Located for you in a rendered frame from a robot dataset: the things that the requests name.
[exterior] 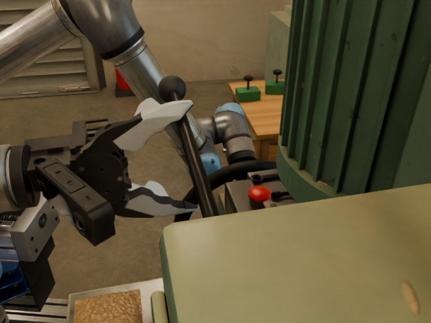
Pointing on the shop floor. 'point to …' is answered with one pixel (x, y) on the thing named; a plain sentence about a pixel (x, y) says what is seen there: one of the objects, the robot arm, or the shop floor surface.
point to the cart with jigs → (261, 111)
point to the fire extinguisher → (122, 90)
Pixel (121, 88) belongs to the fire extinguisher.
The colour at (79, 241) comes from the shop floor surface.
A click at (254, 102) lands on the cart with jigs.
